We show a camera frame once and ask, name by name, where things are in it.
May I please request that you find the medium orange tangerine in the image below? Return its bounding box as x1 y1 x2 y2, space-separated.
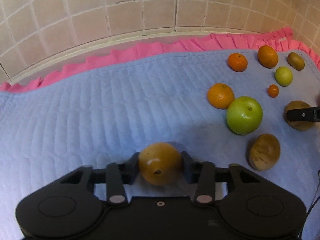
227 53 248 72

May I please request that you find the blue quilted mat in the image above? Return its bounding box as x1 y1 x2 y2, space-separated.
1 50 319 239

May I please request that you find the pale green apple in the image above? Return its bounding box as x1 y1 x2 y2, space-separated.
274 66 293 87

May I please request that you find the tiny orange tangerine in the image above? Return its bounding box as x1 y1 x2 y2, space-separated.
267 84 279 98

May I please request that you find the large green apple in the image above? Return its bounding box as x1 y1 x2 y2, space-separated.
226 96 263 135

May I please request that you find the large brown kiwi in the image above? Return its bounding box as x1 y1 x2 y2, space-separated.
284 100 315 131

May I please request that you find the orange behind green apples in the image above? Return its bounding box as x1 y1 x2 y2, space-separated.
207 83 235 109

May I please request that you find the large orange at back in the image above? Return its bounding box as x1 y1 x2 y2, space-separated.
258 45 279 69

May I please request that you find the small kiwi at back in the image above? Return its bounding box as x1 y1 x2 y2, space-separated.
287 52 305 71

